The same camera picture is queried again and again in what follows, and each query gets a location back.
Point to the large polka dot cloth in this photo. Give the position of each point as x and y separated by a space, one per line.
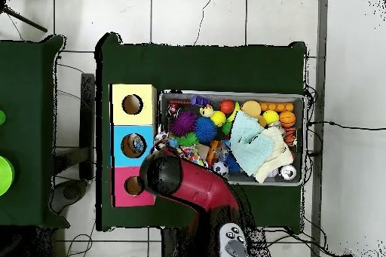
190 152

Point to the crushed clear plastic bottle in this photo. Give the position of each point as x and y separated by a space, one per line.
138 145

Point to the mint green muslin cloth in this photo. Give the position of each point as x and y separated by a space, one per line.
250 145

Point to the cream yellow cloth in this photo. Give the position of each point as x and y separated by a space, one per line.
280 151

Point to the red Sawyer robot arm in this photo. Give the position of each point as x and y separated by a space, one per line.
199 184

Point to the shallow clear mesh bin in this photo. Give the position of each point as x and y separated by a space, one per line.
232 94

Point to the wooden box with three holes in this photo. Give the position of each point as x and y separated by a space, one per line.
117 148

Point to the purple spiky toy with eyes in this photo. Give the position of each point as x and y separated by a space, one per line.
182 122

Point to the blue spiky ball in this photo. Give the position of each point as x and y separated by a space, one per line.
205 129

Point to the green spiky ball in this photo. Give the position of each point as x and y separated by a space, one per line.
187 140

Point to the yellow plush duck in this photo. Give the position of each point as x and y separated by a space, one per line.
206 111

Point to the black white soccer ball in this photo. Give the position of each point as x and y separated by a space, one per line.
220 168

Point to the yellow ball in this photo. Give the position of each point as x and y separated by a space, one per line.
270 116

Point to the orange toy basketball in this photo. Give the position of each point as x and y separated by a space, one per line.
287 119

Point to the silver drink can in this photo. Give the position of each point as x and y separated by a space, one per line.
288 172

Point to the dark green side table cloth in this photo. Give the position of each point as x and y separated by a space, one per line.
27 88

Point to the small bright green round object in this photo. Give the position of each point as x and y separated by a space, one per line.
2 117

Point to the large bright green round object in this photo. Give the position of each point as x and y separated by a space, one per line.
5 175

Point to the black tripod leg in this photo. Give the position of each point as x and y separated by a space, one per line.
27 22

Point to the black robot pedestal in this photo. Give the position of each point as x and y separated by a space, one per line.
181 245

